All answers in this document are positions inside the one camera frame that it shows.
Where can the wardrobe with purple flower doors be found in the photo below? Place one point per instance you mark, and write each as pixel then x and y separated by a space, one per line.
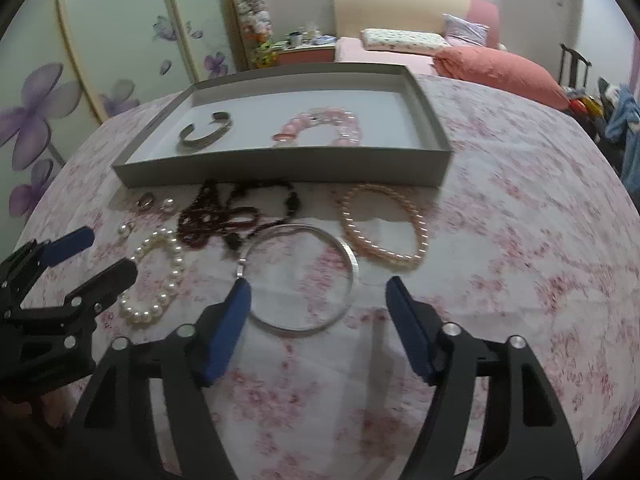
pixel 125 25

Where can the purple patterned pillow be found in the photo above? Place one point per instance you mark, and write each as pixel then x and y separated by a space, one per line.
pixel 465 27

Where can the shallow grey tray box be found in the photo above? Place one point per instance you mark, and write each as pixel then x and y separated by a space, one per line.
pixel 300 105

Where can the beige headboard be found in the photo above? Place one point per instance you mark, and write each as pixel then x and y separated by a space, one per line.
pixel 390 7

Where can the silver bangle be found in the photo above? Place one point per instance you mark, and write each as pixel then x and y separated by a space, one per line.
pixel 354 270

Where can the yellow green toys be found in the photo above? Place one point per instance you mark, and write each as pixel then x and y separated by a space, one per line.
pixel 265 52

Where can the bed with pink sheet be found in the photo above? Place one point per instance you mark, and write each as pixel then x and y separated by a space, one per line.
pixel 380 60

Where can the small pearl earring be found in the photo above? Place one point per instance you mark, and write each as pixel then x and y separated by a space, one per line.
pixel 122 230

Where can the orange-pink pillow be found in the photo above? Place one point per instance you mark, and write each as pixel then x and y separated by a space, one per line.
pixel 500 72

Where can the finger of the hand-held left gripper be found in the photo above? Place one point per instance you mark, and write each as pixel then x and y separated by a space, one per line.
pixel 75 242
pixel 112 277

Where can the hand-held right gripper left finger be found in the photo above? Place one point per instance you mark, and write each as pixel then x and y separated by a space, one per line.
pixel 230 330

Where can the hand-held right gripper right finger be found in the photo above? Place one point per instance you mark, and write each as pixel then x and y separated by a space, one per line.
pixel 407 330

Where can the pink nightstand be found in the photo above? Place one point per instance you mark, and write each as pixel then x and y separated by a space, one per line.
pixel 305 55

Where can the tall stack of plush toys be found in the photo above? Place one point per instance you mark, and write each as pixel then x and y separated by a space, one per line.
pixel 252 7

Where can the white floral pillow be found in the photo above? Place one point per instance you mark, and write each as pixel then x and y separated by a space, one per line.
pixel 400 39

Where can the blue clothing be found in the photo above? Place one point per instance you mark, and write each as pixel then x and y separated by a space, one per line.
pixel 620 110

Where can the yellow red toy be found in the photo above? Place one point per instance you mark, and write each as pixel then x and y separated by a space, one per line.
pixel 585 102

